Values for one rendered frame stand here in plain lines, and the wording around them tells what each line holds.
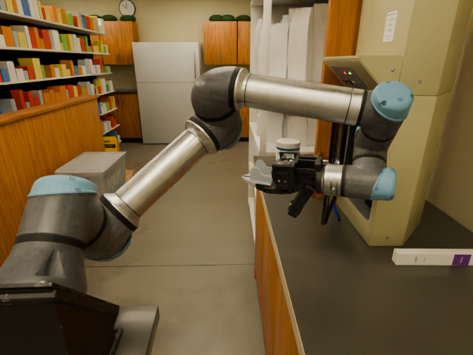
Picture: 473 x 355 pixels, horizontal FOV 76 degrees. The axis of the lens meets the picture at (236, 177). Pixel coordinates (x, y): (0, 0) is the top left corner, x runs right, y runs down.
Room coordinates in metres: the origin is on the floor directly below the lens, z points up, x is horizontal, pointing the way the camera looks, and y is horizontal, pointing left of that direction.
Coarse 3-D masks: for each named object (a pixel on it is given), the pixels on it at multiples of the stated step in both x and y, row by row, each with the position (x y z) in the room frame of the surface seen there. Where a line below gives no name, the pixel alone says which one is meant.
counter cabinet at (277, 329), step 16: (256, 192) 1.81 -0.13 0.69; (256, 208) 1.79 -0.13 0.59; (256, 224) 1.76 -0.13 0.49; (256, 240) 1.73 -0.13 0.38; (256, 256) 1.70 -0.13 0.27; (272, 256) 1.06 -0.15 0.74; (256, 272) 1.67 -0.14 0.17; (272, 272) 1.04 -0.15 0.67; (272, 288) 1.01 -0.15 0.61; (272, 304) 0.99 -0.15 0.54; (272, 320) 0.97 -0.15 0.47; (288, 320) 0.71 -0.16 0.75; (272, 336) 0.95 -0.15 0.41; (288, 336) 0.70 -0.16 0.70; (272, 352) 0.93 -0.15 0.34; (288, 352) 0.68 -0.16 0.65
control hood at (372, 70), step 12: (324, 60) 1.12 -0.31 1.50; (336, 60) 1.00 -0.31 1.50; (348, 60) 0.90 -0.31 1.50; (360, 60) 0.83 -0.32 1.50; (372, 60) 0.83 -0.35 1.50; (384, 60) 0.83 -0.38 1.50; (396, 60) 0.83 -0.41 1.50; (360, 72) 0.88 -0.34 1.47; (372, 72) 0.83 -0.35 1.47; (384, 72) 0.83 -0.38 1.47; (396, 72) 0.83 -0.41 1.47; (372, 84) 0.86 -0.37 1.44
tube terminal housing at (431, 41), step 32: (384, 0) 0.99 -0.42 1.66; (416, 0) 0.83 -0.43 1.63; (448, 0) 0.83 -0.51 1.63; (416, 32) 0.83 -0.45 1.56; (448, 32) 0.83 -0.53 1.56; (416, 64) 0.83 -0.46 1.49; (448, 64) 0.87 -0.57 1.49; (416, 96) 0.83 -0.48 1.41; (448, 96) 0.95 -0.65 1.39; (416, 128) 0.83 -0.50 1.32; (416, 160) 0.83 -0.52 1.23; (416, 192) 0.85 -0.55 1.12; (384, 224) 0.83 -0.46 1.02; (416, 224) 0.93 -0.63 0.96
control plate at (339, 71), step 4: (332, 68) 1.11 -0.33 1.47; (336, 68) 1.06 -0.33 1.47; (340, 68) 1.02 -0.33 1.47; (344, 68) 0.98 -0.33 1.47; (348, 68) 0.95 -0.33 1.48; (336, 72) 1.09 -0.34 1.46; (340, 72) 1.05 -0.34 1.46; (352, 72) 0.94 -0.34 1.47; (340, 76) 1.09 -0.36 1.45; (344, 76) 1.05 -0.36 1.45; (348, 76) 1.00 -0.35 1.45; (352, 76) 0.97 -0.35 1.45; (356, 76) 0.94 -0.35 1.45; (344, 80) 1.08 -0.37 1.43; (352, 80) 1.00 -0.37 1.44; (356, 80) 0.97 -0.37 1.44; (360, 80) 0.93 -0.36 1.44; (348, 84) 1.07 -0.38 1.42; (356, 84) 0.99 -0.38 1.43; (360, 84) 0.95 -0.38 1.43; (364, 84) 0.93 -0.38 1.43; (364, 88) 0.95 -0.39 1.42
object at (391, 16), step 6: (390, 12) 0.94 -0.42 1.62; (396, 12) 0.90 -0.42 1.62; (390, 18) 0.93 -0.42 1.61; (396, 18) 0.90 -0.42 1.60; (390, 24) 0.93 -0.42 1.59; (384, 30) 0.96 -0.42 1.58; (390, 30) 0.92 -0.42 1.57; (384, 36) 0.95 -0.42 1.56; (390, 36) 0.92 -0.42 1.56; (384, 42) 0.94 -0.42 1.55
